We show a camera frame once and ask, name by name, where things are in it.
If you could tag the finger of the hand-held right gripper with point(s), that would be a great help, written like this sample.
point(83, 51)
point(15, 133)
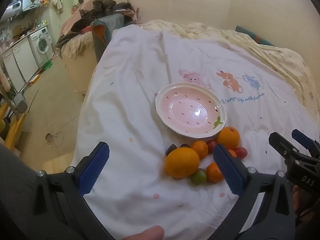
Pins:
point(303, 137)
point(281, 143)

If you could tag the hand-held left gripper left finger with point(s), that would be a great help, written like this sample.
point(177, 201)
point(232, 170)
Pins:
point(95, 170)

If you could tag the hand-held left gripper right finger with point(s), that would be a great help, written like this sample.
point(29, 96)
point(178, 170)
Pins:
point(228, 172)

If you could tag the small mandarin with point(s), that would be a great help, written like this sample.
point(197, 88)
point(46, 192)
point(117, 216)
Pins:
point(233, 152)
point(199, 149)
point(213, 172)

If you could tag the orange with dark stem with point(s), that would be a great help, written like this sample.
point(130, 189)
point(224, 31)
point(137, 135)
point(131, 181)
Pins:
point(228, 137)

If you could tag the large smooth orange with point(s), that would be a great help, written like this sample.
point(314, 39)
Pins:
point(182, 162)

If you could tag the pink speckled ceramic bowl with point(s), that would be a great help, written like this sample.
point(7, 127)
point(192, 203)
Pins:
point(191, 110)

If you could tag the person's right hand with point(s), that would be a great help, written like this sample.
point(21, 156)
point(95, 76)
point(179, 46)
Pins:
point(298, 197)

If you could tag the person's left hand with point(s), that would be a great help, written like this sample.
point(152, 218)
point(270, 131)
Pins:
point(146, 233)

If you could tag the red cherry tomato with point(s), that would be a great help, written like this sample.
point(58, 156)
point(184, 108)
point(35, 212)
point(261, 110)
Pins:
point(211, 144)
point(240, 152)

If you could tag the green tomato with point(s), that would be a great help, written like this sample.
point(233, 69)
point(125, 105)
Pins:
point(198, 176)

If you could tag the light wooden board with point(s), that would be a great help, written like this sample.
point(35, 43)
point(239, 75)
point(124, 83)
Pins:
point(57, 162)

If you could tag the white cartoon printed blanket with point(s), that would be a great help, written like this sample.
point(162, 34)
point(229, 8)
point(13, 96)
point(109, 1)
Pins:
point(130, 92)

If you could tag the cream floral quilt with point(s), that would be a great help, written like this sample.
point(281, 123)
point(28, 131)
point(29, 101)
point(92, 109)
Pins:
point(275, 55)

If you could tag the teal pillow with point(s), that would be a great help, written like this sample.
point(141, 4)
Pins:
point(252, 36)

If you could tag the green dustpan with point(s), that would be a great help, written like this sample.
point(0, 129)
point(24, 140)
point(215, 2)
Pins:
point(47, 65)

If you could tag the beige fuzzy throw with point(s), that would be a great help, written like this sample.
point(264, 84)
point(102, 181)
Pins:
point(77, 43)

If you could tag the white kitchen cabinets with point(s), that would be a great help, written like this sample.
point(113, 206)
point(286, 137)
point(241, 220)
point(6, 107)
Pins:
point(15, 60)

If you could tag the white washing machine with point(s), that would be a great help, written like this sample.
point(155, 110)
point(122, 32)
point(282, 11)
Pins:
point(41, 43)

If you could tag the pile of dark clothes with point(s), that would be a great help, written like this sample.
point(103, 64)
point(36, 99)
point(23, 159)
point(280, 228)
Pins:
point(105, 7)

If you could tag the silver range hood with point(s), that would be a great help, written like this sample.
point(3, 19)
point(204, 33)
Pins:
point(25, 1)

